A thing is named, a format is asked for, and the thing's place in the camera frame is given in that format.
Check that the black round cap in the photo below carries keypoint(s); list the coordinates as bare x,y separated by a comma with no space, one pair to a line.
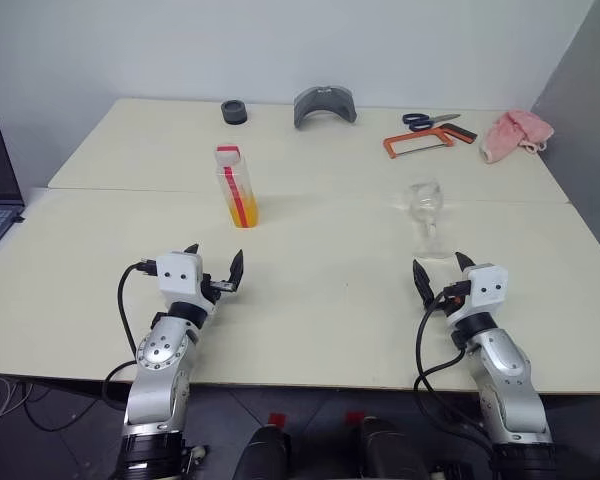
234,112

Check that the plastic bottle with orange liquid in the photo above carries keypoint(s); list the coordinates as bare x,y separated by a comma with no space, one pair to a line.
240,200

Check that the pink cloth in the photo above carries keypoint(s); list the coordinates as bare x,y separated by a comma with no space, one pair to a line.
515,131

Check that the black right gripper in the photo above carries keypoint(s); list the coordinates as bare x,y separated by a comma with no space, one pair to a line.
452,296

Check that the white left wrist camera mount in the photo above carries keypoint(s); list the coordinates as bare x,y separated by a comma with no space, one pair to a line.
180,277

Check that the clear wine glass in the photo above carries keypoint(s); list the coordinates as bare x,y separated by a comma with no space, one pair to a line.
425,205

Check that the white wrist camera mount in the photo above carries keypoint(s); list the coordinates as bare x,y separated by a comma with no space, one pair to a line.
180,277
485,287

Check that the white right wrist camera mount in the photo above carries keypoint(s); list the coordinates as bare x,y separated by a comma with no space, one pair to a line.
485,287

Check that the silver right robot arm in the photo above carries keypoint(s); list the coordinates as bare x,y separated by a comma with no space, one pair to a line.
505,365

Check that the grey curved plastic piece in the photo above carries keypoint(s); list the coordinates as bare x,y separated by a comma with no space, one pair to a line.
305,107

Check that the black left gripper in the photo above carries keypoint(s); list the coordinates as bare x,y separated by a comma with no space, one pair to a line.
207,287

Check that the orange hacksaw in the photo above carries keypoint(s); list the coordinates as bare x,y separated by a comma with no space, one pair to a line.
405,140

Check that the dark rounded shape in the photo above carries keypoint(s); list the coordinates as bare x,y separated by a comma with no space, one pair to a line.
262,455
390,450

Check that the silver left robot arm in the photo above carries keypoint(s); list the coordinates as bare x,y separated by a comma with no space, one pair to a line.
157,350

